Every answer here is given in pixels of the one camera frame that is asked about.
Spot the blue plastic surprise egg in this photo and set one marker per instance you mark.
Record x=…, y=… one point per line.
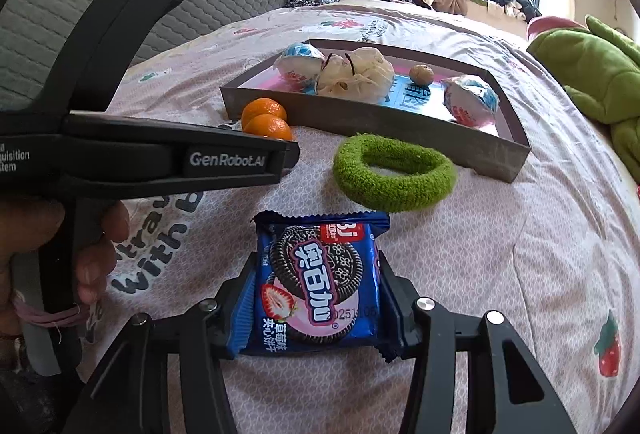
x=472, y=101
x=300, y=64

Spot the green fuzzy hair scrunchie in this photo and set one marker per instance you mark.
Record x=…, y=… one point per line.
x=350, y=174

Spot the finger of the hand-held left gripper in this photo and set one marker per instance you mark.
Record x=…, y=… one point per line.
x=140, y=14

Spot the person's left hand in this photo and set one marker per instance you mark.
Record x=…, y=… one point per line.
x=30, y=244

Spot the grey cardboard box tray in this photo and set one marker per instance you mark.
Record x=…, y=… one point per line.
x=380, y=119

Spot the cream mesh bath pouf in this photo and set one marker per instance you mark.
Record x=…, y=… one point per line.
x=357, y=74

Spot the blue cookie packet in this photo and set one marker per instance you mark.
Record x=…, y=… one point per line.
x=315, y=284

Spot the walnut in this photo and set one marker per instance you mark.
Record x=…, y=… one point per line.
x=421, y=74

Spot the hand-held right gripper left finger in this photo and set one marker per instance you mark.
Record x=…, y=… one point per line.
x=243, y=324

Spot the pink wrist band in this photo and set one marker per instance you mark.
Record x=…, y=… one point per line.
x=50, y=314

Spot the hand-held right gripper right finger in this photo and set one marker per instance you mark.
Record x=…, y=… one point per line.
x=400, y=314

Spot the green fleece blanket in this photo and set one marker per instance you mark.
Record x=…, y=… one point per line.
x=600, y=84

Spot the small pink pillow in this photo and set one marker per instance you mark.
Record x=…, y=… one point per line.
x=550, y=25

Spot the orange mandarin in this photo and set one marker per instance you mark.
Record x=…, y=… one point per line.
x=262, y=106
x=270, y=129

